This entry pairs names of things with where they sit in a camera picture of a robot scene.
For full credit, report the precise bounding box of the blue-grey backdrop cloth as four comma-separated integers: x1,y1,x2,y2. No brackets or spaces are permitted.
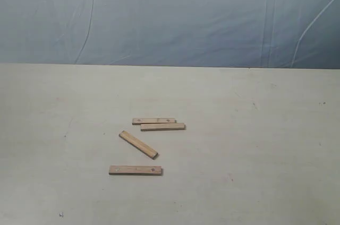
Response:
1,0,339,69

